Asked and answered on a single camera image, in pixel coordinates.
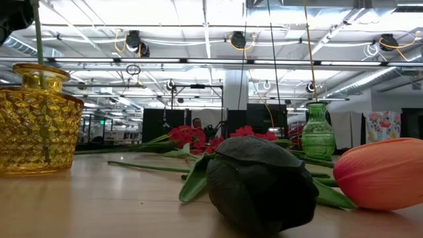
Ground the black artificial tulip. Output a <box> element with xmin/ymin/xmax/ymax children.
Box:
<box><xmin>30</xmin><ymin>0</ymin><xmax>54</xmax><ymax>165</ymax></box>
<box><xmin>178</xmin><ymin>135</ymin><xmax>321</xmax><ymax>238</ymax></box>

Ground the yellow textured glass vase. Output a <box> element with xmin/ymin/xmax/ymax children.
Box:
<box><xmin>0</xmin><ymin>63</ymin><xmax>85</xmax><ymax>176</ymax></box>

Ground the green glass vase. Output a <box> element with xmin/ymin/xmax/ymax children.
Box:
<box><xmin>300</xmin><ymin>100</ymin><xmax>337</xmax><ymax>162</ymax></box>

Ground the long light bar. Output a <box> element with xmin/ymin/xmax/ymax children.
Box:
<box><xmin>0</xmin><ymin>56</ymin><xmax>423</xmax><ymax>67</ymax></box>

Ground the black partition panel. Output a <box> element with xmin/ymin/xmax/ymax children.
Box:
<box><xmin>226</xmin><ymin>109</ymin><xmax>248</xmax><ymax>128</ymax></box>
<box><xmin>141</xmin><ymin>108</ymin><xmax>165</xmax><ymax>138</ymax></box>
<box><xmin>165</xmin><ymin>108</ymin><xmax>192</xmax><ymax>132</ymax></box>
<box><xmin>247</xmin><ymin>103</ymin><xmax>288</xmax><ymax>133</ymax></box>
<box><xmin>401</xmin><ymin>107</ymin><xmax>423</xmax><ymax>139</ymax></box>

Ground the white partition panel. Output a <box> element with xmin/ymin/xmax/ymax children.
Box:
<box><xmin>191</xmin><ymin>108</ymin><xmax>227</xmax><ymax>139</ymax></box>

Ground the small black robot rig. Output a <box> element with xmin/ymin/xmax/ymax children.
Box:
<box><xmin>204</xmin><ymin>120</ymin><xmax>229</xmax><ymax>139</ymax></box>

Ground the white square column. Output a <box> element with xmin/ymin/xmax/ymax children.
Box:
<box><xmin>223</xmin><ymin>69</ymin><xmax>249</xmax><ymax>112</ymax></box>

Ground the white plain cloth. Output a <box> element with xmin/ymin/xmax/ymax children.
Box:
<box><xmin>329</xmin><ymin>110</ymin><xmax>364</xmax><ymax>150</ymax></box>

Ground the floral patterned cloth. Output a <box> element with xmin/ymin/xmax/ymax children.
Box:
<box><xmin>362</xmin><ymin>110</ymin><xmax>403</xmax><ymax>143</ymax></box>

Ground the silver ventilation duct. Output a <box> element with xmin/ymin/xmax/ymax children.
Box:
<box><xmin>0</xmin><ymin>34</ymin><xmax>64</xmax><ymax>59</ymax></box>
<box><xmin>325</xmin><ymin>54</ymin><xmax>423</xmax><ymax>99</ymax></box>

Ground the black gantry frame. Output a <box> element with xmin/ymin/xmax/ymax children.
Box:
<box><xmin>170</xmin><ymin>83</ymin><xmax>225</xmax><ymax>112</ymax></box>

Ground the black power cable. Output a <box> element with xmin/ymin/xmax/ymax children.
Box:
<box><xmin>266</xmin><ymin>0</ymin><xmax>282</xmax><ymax>107</ymax></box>

